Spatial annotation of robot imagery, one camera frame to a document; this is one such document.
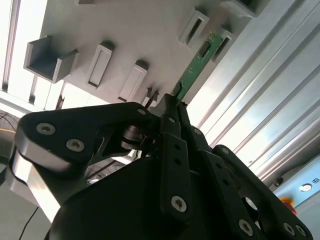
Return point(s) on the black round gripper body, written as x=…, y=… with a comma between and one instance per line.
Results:
x=120, y=210

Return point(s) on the green RAM stick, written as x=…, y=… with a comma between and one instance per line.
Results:
x=193, y=67

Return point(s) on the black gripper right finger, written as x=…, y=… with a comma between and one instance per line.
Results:
x=225, y=175

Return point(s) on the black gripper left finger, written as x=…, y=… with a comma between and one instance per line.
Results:
x=82, y=125

